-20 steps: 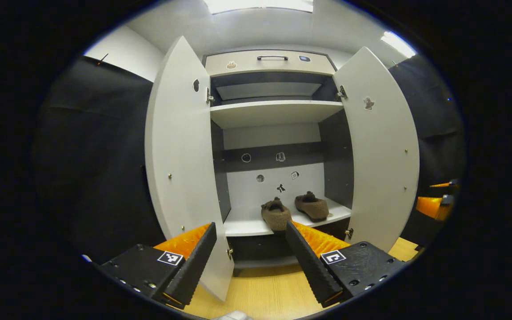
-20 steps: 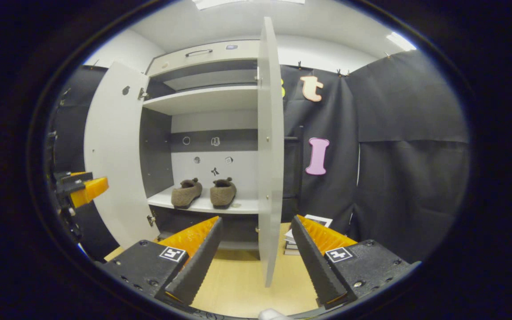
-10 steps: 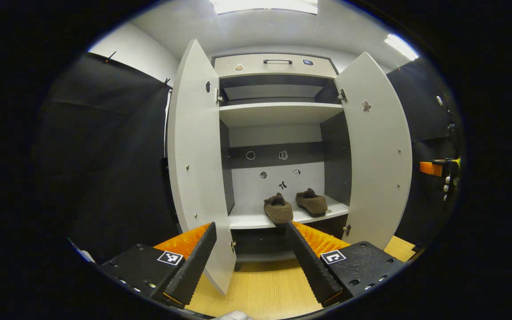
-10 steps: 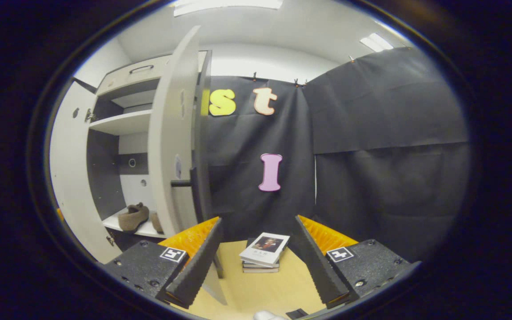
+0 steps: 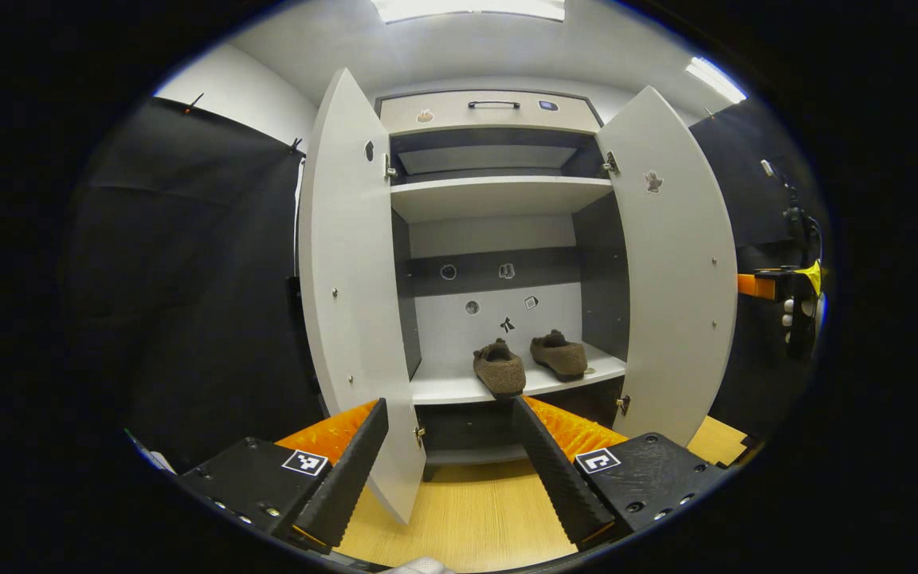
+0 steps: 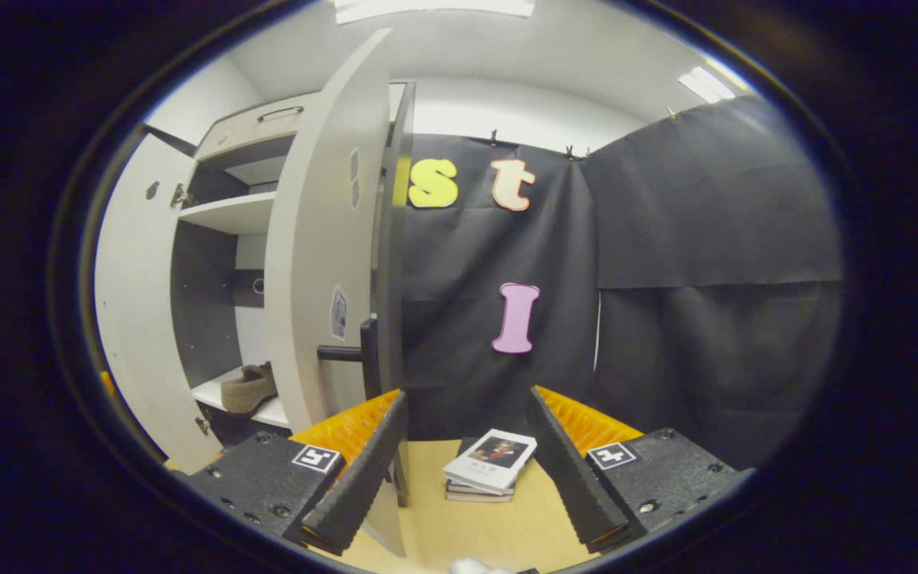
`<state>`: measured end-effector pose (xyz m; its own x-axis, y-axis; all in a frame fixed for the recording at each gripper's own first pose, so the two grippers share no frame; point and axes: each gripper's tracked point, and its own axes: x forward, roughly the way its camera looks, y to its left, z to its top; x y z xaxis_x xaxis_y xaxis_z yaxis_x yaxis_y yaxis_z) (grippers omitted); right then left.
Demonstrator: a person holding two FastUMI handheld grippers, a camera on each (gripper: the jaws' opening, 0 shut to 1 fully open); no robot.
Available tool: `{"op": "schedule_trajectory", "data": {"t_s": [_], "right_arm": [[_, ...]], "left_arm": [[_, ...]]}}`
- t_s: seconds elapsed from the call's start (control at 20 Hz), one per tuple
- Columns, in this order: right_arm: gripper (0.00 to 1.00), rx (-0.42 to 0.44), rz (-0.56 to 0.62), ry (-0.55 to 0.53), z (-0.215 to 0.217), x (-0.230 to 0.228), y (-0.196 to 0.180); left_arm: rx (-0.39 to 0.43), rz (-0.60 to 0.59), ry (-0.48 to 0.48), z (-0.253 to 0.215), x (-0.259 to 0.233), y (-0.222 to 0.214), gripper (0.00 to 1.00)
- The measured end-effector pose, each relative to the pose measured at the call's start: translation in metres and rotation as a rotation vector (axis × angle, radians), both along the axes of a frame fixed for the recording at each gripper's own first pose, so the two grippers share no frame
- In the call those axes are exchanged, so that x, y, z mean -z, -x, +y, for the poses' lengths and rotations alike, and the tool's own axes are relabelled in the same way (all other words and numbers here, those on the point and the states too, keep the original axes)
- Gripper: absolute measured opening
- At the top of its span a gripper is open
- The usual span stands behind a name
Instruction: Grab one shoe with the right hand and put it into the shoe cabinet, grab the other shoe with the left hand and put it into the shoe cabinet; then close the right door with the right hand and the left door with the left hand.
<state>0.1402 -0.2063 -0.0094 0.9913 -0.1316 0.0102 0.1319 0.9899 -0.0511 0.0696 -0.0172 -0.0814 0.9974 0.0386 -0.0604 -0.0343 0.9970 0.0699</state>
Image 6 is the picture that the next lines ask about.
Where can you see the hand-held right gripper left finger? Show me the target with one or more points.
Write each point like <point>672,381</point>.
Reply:
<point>355,486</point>

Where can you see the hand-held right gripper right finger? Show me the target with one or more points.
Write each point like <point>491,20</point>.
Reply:
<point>574,486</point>

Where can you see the brown plush shoe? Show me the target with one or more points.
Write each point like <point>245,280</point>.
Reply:
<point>248,392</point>

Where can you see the grey shoe cabinet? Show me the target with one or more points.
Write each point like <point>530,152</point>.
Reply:
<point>204,303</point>

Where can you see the grey cabinet door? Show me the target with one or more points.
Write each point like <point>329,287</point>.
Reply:
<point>136,319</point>
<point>315,239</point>

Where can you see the grey cabinet drawer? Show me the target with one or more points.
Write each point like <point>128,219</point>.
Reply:
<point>252,131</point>

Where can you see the white portrait cover book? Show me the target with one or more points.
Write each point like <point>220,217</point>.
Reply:
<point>491,461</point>

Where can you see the dark thin book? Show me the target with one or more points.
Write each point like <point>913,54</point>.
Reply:
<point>475,496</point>

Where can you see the white rounded object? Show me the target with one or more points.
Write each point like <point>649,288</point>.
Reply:
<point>479,568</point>

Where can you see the black backdrop cloth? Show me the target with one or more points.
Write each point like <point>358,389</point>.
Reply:
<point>714,239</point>
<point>467,255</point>

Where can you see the small ceiling light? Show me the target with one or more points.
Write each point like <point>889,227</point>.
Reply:
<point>706,84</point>

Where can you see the long ceiling light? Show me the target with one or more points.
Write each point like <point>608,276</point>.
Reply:
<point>435,8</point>

